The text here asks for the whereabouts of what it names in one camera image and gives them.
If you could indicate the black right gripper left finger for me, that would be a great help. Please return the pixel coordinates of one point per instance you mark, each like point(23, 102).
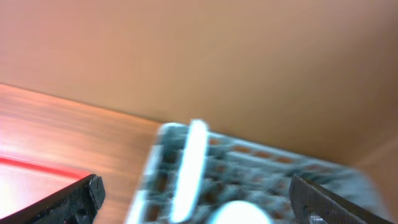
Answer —
point(77, 203)

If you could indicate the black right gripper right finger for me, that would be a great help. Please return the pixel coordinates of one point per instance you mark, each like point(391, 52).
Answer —
point(323, 202)

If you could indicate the light blue plate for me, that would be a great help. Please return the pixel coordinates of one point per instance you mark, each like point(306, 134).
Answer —
point(190, 175)

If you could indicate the grey dishwasher rack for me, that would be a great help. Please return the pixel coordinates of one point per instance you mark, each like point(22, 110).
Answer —
point(236, 169)

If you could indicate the red plastic tray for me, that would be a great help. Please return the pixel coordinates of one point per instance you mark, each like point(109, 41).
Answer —
point(25, 182)

